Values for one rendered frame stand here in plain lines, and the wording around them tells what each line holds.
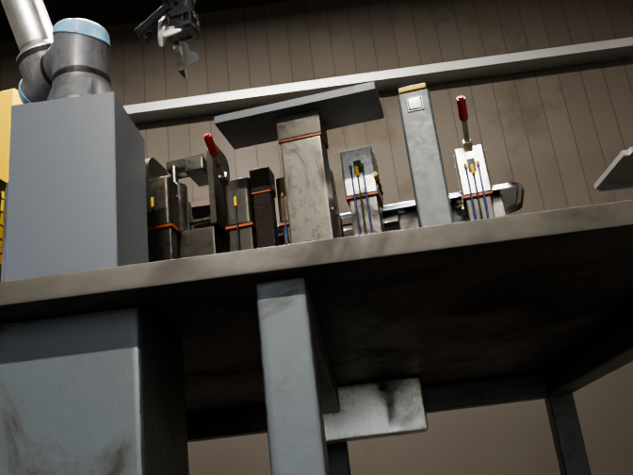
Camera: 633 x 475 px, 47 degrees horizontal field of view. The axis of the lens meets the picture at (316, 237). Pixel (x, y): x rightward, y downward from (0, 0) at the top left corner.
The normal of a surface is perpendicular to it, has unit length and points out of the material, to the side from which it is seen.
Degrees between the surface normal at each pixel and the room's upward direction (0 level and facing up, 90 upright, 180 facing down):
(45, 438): 90
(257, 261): 90
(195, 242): 90
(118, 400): 90
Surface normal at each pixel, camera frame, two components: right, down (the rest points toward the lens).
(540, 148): -0.07, -0.33
